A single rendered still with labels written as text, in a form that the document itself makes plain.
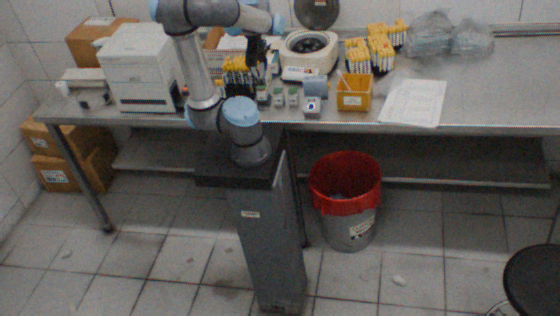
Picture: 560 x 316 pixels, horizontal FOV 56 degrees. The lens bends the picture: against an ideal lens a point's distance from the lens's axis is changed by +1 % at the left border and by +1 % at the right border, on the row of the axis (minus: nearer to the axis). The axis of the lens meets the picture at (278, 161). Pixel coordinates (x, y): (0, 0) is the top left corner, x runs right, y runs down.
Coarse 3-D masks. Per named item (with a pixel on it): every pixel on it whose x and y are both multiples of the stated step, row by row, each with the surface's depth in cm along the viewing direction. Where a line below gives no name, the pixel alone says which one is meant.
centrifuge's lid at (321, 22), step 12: (300, 0) 243; (312, 0) 243; (324, 0) 241; (336, 0) 232; (300, 12) 246; (312, 12) 246; (324, 12) 244; (336, 12) 240; (312, 24) 247; (324, 24) 245
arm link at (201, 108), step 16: (160, 0) 150; (176, 0) 148; (160, 16) 153; (176, 16) 151; (176, 32) 155; (192, 32) 157; (176, 48) 162; (192, 48) 161; (192, 64) 165; (192, 80) 169; (208, 80) 172; (192, 96) 175; (208, 96) 175; (192, 112) 179; (208, 112) 177; (208, 128) 181
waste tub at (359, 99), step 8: (352, 80) 217; (360, 80) 216; (368, 80) 215; (336, 88) 208; (344, 88) 220; (352, 88) 219; (360, 88) 218; (368, 88) 205; (336, 96) 208; (344, 96) 208; (352, 96) 207; (360, 96) 206; (368, 96) 205; (336, 104) 212; (344, 104) 210; (352, 104) 209; (360, 104) 208; (368, 104) 207
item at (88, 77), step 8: (72, 72) 260; (80, 72) 259; (88, 72) 258; (96, 72) 257; (64, 80) 256; (72, 80) 255; (80, 80) 254; (88, 80) 252; (96, 80) 251; (104, 80) 252
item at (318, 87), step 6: (306, 78) 216; (312, 78) 216; (318, 78) 215; (324, 78) 215; (306, 84) 216; (312, 84) 216; (318, 84) 215; (324, 84) 215; (306, 90) 218; (312, 90) 218; (318, 90) 217; (324, 90) 217; (306, 96) 220; (312, 96) 220; (318, 96) 219; (324, 96) 219
